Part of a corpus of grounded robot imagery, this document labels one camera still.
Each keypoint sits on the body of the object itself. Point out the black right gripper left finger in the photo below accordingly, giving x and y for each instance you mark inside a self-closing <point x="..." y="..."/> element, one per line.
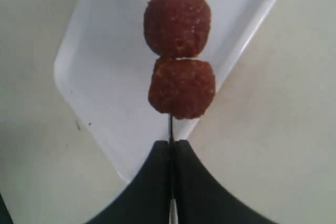
<point x="147" y="198"/>

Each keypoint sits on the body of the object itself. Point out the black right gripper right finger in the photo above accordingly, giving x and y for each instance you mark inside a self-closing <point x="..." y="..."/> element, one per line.
<point x="200" y="198"/>

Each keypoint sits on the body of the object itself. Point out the thin metal skewer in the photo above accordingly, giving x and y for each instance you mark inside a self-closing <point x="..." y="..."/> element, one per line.
<point x="173" y="208"/>

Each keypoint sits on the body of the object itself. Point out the red date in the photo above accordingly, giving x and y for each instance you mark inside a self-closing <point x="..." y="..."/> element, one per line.
<point x="183" y="88"/>

